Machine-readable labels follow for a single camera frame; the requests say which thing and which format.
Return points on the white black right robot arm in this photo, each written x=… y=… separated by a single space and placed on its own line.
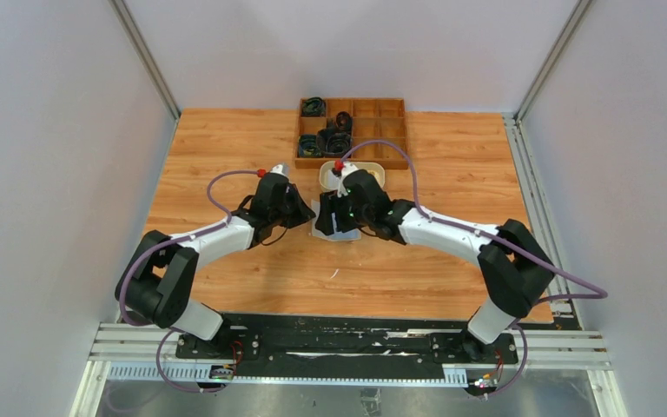
x=515 y=269

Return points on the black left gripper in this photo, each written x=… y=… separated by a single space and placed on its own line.
x=303 y=210

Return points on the rolled black belt middle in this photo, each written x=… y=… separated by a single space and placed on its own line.
x=343 y=122

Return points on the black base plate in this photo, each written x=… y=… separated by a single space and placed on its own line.
x=357 y=351

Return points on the wooden compartment box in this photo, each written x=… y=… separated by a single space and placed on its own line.
x=379 y=131

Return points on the rolled black belt top left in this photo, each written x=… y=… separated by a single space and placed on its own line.
x=315 y=106

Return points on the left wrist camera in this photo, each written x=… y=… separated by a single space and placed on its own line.
x=281 y=169

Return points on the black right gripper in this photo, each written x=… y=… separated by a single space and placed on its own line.
x=329 y=203

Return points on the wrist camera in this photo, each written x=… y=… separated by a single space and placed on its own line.
x=281 y=169
x=341 y=171

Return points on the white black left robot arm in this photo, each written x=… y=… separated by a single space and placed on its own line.
x=155 y=288

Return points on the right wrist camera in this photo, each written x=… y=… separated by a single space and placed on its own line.
x=341 y=171

